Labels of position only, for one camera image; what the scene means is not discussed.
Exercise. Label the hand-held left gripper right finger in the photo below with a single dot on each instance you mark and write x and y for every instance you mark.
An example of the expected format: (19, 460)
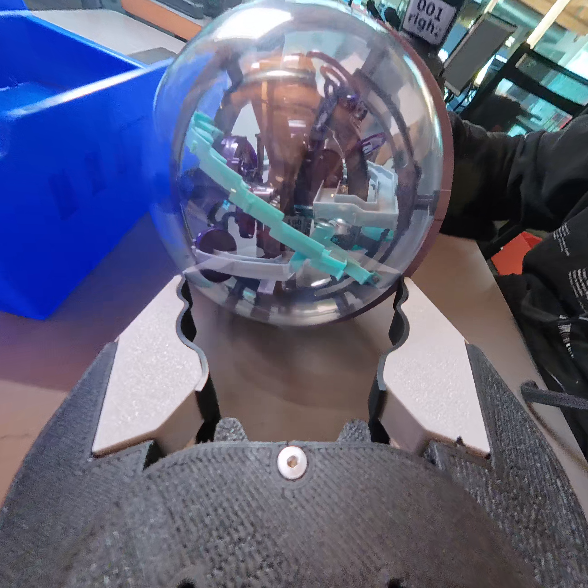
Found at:
(432, 381)

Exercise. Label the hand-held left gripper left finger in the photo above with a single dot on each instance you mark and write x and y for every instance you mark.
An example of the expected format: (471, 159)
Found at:
(147, 376)

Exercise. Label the clear plastic maze ball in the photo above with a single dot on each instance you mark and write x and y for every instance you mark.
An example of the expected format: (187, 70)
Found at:
(298, 183)

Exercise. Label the person's right forearm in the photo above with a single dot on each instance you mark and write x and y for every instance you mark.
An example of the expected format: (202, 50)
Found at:
(505, 183)

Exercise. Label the black framed standing board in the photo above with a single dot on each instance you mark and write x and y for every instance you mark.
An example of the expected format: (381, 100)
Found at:
(477, 55)

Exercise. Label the black mesh office chair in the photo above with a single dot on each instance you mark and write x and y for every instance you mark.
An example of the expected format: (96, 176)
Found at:
(551, 57)

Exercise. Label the orange traffic cone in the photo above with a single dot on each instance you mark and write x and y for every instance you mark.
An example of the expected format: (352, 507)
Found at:
(514, 257)

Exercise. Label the blue plastic bin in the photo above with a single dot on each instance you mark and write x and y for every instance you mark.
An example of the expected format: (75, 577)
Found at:
(69, 183)

